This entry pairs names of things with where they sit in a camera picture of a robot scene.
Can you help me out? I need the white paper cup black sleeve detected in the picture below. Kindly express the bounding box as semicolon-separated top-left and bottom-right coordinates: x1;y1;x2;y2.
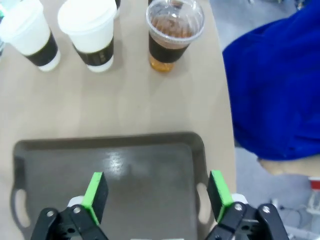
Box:
0;0;61;73
57;0;118;73

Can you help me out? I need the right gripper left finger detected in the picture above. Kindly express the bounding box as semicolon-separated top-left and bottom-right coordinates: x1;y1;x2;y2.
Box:
31;171;111;240

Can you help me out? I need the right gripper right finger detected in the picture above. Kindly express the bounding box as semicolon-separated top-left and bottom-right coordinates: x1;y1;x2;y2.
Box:
204;170;288;240

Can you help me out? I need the red and white container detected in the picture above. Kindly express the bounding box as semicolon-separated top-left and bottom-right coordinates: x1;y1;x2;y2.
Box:
308;176;320;193

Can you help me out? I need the iced coffee clear plastic cup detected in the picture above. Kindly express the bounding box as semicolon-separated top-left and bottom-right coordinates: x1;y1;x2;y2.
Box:
145;0;205;74

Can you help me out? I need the brown plastic serving tray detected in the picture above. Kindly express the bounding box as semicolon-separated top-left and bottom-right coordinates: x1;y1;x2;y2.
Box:
10;131;216;240

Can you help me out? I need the person in blue sweater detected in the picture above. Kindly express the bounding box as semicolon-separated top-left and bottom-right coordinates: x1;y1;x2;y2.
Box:
221;3;320;161

